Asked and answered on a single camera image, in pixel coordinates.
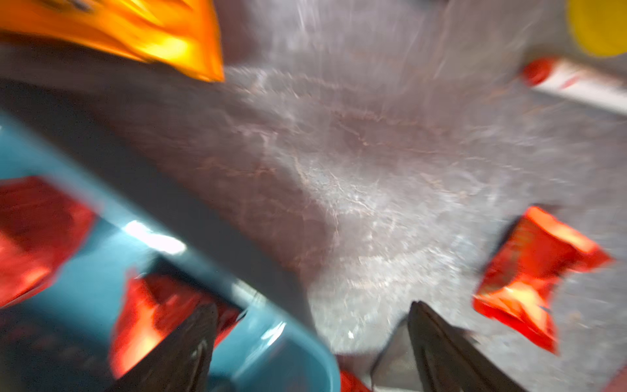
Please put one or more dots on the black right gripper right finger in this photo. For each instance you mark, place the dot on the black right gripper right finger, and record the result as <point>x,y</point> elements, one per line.
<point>446,360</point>

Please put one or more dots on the red white marker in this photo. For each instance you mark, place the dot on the red white marker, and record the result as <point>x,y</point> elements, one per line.
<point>573,81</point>

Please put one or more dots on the yellow pen cup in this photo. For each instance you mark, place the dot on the yellow pen cup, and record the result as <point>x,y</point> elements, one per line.
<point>598,26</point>

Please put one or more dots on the orange tea bag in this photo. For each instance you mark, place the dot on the orange tea bag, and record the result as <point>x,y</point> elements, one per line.
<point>182,34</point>

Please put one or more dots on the teal storage box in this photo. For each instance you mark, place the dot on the teal storage box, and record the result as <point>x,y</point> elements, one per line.
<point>115,279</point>

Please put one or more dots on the red tea bag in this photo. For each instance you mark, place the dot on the red tea bag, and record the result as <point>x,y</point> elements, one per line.
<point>42,228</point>
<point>520,279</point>
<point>154,306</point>
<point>351,383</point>

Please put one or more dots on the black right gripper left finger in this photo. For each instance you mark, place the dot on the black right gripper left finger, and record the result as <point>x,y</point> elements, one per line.
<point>180,362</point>

